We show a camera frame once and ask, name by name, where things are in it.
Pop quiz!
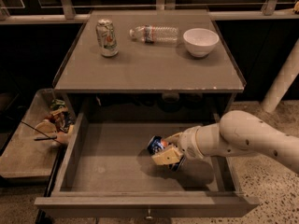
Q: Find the black thin cable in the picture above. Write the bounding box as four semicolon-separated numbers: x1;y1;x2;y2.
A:
20;120;64;146

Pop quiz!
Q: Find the green white soda can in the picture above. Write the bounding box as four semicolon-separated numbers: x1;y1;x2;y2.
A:
95;19;118;57

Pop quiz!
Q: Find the white window frame rail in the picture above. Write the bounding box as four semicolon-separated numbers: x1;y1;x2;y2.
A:
0;0;298;24

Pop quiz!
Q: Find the pile of snack packages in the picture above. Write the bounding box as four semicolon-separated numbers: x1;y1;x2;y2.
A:
34;99;74;146

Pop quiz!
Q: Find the grey cabinet with top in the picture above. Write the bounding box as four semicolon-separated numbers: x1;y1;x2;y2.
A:
51;8;247;123

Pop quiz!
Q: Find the white ceramic bowl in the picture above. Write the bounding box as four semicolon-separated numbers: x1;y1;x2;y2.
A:
183;28;220;58

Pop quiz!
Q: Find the clear plastic water bottle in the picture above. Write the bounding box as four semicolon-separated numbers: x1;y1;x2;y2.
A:
129;25;179;44

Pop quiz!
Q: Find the blue pepsi can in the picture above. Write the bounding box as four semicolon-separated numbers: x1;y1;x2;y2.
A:
147;136;185;172

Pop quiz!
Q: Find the metal drawer knob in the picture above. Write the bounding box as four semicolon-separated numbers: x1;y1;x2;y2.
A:
145;209;153;221

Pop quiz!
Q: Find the open grey top drawer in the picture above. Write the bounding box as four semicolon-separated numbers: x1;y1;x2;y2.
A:
35;114;259;218

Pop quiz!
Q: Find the grey plastic bin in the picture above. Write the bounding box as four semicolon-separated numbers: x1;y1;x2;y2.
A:
0;89;64;182

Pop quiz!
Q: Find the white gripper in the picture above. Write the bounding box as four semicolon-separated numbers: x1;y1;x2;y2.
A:
151;126;204;165

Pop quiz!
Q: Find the white diagonal support post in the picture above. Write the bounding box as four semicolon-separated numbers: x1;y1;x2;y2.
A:
261;38;299;113

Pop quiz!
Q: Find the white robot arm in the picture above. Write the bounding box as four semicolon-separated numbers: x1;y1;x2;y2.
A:
148;110;299;174

